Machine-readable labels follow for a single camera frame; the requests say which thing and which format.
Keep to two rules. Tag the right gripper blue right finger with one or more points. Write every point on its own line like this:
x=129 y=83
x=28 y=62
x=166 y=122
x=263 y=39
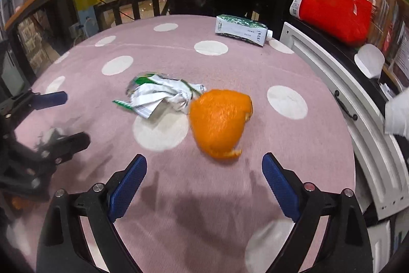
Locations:
x=345 y=245

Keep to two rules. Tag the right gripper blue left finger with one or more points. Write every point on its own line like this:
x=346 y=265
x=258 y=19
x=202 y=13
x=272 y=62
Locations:
x=62 y=246

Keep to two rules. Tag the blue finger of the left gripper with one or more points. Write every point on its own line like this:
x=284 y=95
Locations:
x=44 y=101
x=59 y=148

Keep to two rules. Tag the orange peel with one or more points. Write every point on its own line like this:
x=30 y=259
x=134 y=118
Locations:
x=217 y=120

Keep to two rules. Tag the green white toothpaste box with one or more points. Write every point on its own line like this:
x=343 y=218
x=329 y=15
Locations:
x=244 y=29

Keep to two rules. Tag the white desk drawer front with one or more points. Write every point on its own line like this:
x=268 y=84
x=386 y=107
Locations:
x=383 y=158

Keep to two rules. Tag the white paper cup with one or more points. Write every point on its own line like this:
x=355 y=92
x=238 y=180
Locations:
x=397 y=115

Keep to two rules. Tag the pink polka dot tablecloth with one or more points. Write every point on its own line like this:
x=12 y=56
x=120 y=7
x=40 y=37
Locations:
x=192 y=213

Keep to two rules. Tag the white folded card stand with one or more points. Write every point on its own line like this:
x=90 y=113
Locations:
x=370 y=60

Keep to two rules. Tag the red tote bag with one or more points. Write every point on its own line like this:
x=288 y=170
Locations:
x=346 y=20

